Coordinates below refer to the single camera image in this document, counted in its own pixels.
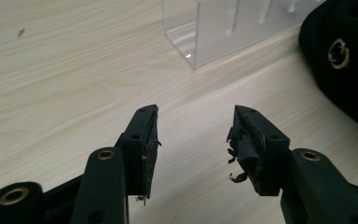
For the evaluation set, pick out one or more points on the clear acrylic holder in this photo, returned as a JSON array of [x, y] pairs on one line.
[[217, 37]]

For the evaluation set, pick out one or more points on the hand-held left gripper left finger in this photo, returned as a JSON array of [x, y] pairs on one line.
[[140, 149]]

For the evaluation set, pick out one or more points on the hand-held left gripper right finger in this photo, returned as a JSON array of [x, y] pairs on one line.
[[265, 155]]

